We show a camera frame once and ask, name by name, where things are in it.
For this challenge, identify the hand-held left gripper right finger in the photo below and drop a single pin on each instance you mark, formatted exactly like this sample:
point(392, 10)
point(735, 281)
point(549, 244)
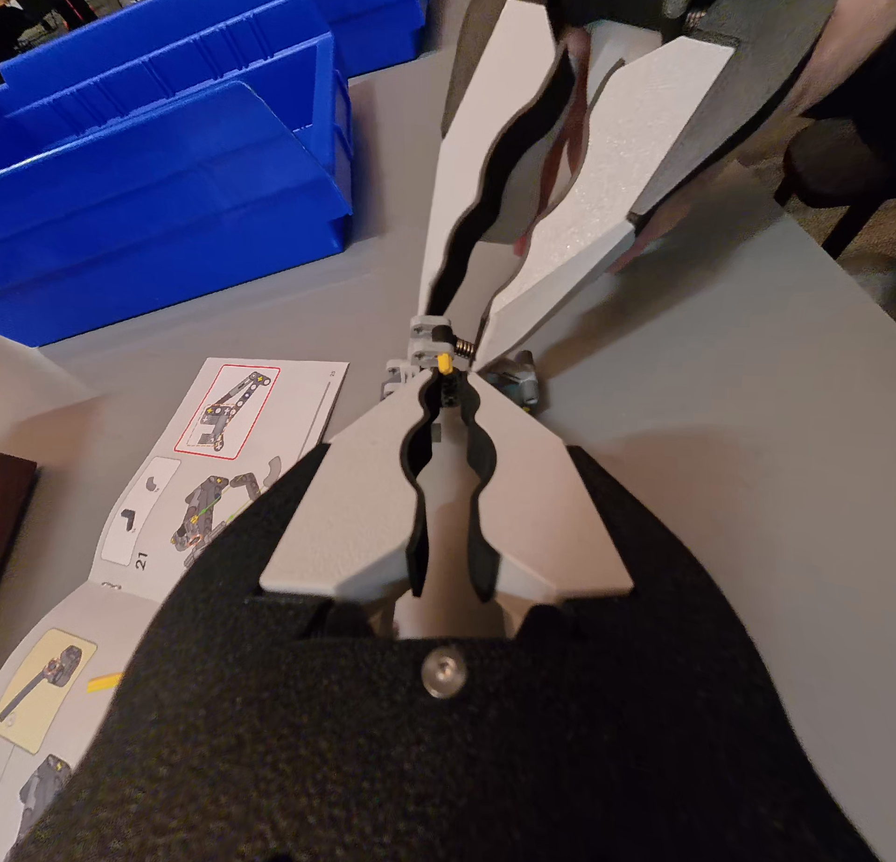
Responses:
point(553, 526)

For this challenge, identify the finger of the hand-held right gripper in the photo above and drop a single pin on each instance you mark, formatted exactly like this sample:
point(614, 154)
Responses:
point(476, 106)
point(630, 141)

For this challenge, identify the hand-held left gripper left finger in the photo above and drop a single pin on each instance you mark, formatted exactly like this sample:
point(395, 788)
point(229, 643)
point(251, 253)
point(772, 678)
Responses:
point(336, 526)

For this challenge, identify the grey toy brick assembly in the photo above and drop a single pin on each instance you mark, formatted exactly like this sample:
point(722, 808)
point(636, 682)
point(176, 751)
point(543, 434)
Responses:
point(430, 337)

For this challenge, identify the toy buggy set box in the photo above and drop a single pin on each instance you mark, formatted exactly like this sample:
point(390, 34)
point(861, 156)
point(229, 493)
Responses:
point(14, 505)

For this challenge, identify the person's right hand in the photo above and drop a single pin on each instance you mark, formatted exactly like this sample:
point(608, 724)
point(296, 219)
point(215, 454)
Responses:
point(861, 22)

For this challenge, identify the building instruction booklet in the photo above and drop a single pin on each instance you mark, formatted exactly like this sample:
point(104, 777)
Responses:
point(301, 400)

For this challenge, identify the blue plastic storage bin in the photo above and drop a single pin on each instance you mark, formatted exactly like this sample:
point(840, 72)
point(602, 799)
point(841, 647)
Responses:
point(364, 15)
point(175, 211)

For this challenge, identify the dark wooden stool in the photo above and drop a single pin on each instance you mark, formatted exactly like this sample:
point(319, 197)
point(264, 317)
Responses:
point(833, 169)

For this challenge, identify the yellow toy brick axle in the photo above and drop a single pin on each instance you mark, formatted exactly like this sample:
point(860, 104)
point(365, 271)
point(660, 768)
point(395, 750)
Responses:
point(105, 683)

